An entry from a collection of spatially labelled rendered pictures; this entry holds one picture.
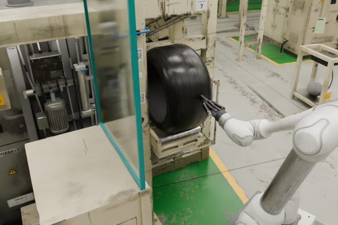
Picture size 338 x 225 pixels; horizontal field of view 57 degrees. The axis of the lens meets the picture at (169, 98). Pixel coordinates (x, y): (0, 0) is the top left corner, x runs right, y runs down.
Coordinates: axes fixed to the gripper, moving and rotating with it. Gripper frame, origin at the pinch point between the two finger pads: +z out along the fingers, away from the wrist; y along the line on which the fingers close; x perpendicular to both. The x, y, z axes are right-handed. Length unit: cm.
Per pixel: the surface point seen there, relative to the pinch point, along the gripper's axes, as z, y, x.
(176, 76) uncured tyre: 13.3, 12.8, -12.0
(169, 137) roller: 13.3, 14.3, 35.4
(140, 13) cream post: 32, 28, -46
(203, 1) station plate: 57, -32, -40
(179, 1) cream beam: 58, -12, -41
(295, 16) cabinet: 273, -399, 87
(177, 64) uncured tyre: 19.1, 8.8, -16.5
